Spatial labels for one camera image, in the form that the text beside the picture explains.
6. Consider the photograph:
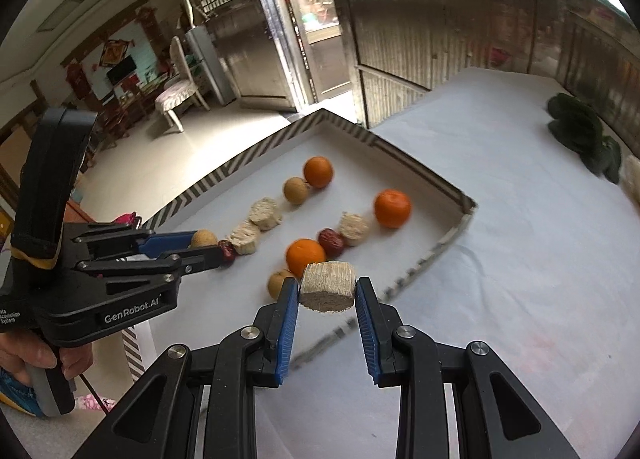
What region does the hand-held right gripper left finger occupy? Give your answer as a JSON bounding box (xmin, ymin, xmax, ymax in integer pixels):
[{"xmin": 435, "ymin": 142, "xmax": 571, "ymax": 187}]
[{"xmin": 70, "ymin": 276, "xmax": 301, "ymax": 459}]

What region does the small orange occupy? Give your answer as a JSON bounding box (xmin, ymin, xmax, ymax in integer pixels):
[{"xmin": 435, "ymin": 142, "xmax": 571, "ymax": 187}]
[{"xmin": 285, "ymin": 238, "xmax": 327, "ymax": 279}]

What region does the wooden panel door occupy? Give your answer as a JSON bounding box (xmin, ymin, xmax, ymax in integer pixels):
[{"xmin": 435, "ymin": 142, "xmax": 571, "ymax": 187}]
[{"xmin": 320, "ymin": 0, "xmax": 488, "ymax": 130}]

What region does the white striped-rim cardboard tray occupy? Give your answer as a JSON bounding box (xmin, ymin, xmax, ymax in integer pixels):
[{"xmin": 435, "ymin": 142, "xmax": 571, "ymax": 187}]
[{"xmin": 122, "ymin": 108, "xmax": 478, "ymax": 380}]

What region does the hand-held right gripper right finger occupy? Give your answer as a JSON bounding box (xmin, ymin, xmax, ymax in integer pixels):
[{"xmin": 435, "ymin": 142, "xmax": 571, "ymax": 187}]
[{"xmin": 354, "ymin": 276, "xmax": 581, "ymax": 459}]

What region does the beige cob chunk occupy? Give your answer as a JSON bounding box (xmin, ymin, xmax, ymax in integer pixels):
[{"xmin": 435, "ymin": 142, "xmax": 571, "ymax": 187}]
[
  {"xmin": 298, "ymin": 261, "xmax": 357, "ymax": 315},
  {"xmin": 249, "ymin": 197, "xmax": 282, "ymax": 231},
  {"xmin": 230, "ymin": 221, "xmax": 262, "ymax": 256},
  {"xmin": 338, "ymin": 212, "xmax": 371, "ymax": 247}
]

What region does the ceiling light panel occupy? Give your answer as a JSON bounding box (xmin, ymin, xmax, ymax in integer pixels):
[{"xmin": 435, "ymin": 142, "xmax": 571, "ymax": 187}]
[{"xmin": 37, "ymin": 0, "xmax": 86, "ymax": 32}]

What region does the metal framed glass door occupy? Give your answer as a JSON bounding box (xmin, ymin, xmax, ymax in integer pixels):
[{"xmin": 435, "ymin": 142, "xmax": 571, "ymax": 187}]
[{"xmin": 239, "ymin": 0, "xmax": 321, "ymax": 112}]

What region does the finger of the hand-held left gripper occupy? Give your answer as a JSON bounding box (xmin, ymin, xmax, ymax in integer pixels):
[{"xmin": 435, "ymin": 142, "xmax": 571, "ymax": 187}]
[
  {"xmin": 75, "ymin": 245, "xmax": 224, "ymax": 290},
  {"xmin": 70, "ymin": 221, "xmax": 201, "ymax": 260}
]

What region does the black screen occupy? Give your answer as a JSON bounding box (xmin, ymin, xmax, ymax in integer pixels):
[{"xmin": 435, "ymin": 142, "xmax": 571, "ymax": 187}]
[{"xmin": 106, "ymin": 56, "xmax": 138, "ymax": 86}]

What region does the dark green leafy vegetable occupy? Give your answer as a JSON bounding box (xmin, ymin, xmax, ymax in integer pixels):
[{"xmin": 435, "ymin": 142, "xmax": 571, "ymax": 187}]
[{"xmin": 546, "ymin": 93, "xmax": 623, "ymax": 184}]

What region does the greenish brown round fruit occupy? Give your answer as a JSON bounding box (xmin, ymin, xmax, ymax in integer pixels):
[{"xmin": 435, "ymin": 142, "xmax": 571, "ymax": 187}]
[{"xmin": 267, "ymin": 269, "xmax": 296, "ymax": 300}]

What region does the person's left hand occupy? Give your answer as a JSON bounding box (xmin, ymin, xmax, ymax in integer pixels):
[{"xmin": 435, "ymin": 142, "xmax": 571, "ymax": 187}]
[{"xmin": 0, "ymin": 331, "xmax": 94, "ymax": 386}]

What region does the white refrigerator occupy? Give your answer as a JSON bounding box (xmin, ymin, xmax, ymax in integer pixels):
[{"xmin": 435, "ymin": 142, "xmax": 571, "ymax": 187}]
[{"xmin": 185, "ymin": 24, "xmax": 236, "ymax": 107}]

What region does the black cable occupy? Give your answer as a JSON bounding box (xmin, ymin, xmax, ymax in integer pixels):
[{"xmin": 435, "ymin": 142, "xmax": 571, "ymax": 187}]
[{"xmin": 77, "ymin": 374, "xmax": 113, "ymax": 415}]

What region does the large brown round fruit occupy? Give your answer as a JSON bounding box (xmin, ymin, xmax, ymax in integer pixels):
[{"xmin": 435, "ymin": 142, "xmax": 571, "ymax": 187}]
[{"xmin": 282, "ymin": 177, "xmax": 311, "ymax": 206}]

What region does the white carved chair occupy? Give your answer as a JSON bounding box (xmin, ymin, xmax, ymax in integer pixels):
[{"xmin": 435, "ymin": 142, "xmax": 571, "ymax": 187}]
[{"xmin": 154, "ymin": 36, "xmax": 211, "ymax": 134}]

